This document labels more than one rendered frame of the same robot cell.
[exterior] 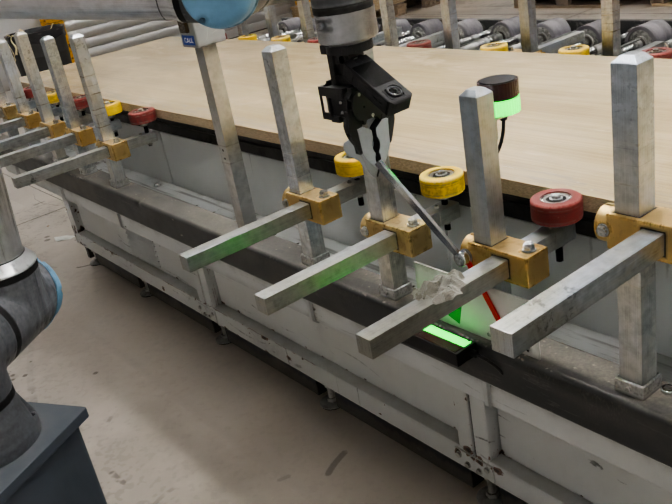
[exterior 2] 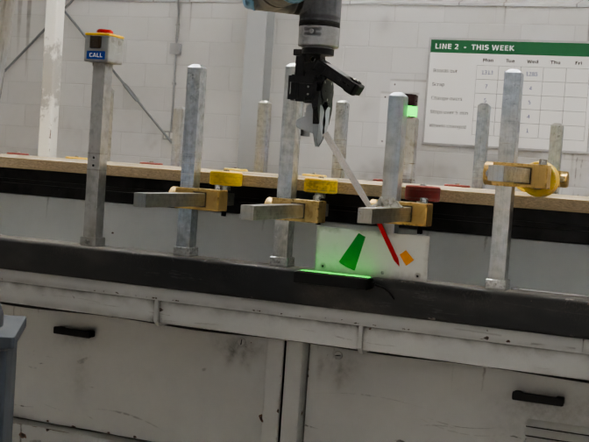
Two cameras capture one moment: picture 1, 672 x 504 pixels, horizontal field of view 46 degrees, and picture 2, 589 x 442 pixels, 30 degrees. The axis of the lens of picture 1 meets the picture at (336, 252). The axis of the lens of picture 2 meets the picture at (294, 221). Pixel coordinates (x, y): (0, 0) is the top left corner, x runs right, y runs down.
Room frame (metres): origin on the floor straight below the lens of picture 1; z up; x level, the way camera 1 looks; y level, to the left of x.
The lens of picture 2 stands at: (-0.79, 1.29, 0.94)
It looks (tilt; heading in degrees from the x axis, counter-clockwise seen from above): 3 degrees down; 326
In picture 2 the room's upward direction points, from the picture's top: 4 degrees clockwise
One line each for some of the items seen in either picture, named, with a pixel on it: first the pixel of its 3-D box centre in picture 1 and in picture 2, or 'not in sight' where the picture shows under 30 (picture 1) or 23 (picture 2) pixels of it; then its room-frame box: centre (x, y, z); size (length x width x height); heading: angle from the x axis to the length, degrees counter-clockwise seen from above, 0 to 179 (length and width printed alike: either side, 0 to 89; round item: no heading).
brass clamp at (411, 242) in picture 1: (394, 231); (294, 210); (1.30, -0.11, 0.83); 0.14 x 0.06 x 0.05; 34
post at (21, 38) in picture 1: (42, 102); not in sight; (2.76, 0.89, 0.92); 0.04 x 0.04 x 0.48; 34
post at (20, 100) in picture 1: (22, 106); not in sight; (2.97, 1.03, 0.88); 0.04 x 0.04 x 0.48; 34
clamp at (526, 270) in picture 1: (504, 256); (400, 212); (1.10, -0.25, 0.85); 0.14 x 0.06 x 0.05; 34
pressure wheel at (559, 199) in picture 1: (557, 228); (421, 209); (1.14, -0.35, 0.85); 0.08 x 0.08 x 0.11
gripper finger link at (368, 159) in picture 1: (357, 150); (308, 124); (1.20, -0.06, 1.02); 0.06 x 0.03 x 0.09; 34
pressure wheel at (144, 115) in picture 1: (145, 127); not in sight; (2.38, 0.49, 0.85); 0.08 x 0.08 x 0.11
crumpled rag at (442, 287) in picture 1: (442, 282); (388, 201); (1.00, -0.14, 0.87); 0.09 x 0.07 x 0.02; 124
